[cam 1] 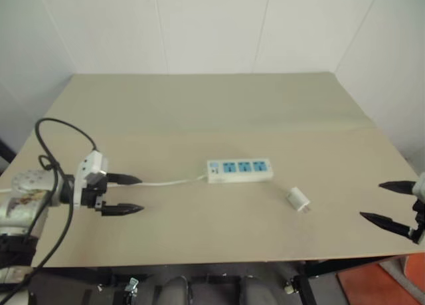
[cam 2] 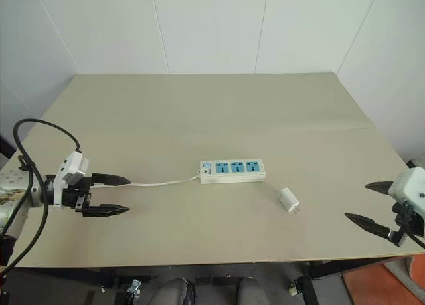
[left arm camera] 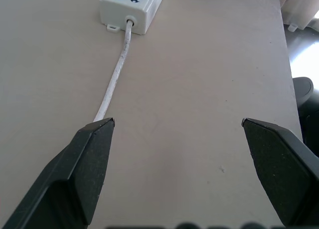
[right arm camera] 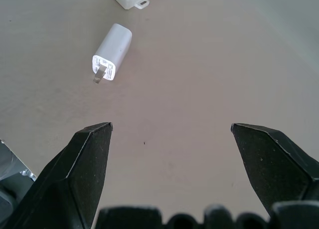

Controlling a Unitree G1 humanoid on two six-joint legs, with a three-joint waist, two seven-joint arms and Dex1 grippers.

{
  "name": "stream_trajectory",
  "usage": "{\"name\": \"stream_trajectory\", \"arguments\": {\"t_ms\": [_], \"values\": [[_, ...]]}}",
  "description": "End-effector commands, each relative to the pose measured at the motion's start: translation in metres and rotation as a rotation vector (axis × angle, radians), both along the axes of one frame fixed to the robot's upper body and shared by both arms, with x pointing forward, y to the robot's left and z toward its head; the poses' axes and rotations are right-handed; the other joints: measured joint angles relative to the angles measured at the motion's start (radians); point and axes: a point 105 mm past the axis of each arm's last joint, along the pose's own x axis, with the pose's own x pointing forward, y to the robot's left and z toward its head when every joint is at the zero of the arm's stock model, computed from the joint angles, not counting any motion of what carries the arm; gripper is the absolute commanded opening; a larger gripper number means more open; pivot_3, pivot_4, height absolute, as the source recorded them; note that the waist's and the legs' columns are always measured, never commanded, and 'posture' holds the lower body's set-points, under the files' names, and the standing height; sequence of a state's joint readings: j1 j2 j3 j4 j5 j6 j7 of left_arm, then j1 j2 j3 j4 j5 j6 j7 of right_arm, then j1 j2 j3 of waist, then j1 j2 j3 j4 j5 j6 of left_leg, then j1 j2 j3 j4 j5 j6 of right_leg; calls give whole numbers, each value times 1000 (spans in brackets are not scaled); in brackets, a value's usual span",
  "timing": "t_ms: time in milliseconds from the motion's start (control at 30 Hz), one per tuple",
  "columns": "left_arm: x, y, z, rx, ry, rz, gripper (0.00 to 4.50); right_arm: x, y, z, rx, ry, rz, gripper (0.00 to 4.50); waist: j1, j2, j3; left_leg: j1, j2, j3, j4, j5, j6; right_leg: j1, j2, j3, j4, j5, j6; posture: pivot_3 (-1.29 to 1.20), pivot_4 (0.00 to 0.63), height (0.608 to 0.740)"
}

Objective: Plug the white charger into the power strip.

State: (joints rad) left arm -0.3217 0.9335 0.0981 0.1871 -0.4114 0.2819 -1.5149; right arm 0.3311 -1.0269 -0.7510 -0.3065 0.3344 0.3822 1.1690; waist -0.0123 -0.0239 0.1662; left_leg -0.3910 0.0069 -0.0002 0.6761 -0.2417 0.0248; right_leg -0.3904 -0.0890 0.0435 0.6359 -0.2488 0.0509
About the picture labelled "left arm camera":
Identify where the white power strip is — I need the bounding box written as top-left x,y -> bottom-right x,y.
99,0 -> 168,35

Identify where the white plastic container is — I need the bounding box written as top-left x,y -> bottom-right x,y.
278,0 -> 319,32

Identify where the white power cable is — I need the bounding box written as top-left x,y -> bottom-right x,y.
93,19 -> 133,122

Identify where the black rounded base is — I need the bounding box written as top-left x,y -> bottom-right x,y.
292,76 -> 319,162

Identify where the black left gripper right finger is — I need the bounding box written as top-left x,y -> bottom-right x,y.
241,118 -> 319,227

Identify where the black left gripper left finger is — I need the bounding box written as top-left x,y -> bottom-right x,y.
0,117 -> 116,229

